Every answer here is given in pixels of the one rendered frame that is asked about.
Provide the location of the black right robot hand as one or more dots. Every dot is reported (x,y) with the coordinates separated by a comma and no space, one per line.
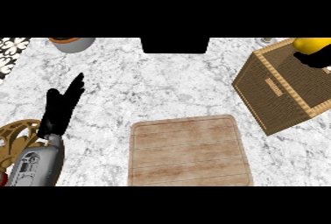
(315,59)

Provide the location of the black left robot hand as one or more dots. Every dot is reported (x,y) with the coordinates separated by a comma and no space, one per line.
(58,113)

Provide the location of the yellow lemon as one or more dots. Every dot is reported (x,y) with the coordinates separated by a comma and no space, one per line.
(309,44)

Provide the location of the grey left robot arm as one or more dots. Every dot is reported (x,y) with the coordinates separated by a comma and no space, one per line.
(36,166)

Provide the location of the brown wicker basket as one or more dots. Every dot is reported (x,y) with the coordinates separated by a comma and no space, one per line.
(275,93)

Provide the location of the wooden cutting board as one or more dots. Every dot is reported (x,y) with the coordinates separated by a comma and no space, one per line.
(190,151)

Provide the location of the small pale grey object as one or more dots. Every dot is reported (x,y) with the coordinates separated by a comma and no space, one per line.
(266,40)

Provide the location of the black white patterned placemat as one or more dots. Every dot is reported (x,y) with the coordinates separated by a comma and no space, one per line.
(9,54)

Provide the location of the grey pot with orange rim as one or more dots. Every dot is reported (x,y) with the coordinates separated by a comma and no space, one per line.
(73,45)

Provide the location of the red object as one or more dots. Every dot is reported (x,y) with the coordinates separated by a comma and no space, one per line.
(2,179)

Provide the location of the black appliance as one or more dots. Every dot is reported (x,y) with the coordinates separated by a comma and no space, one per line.
(175,45)

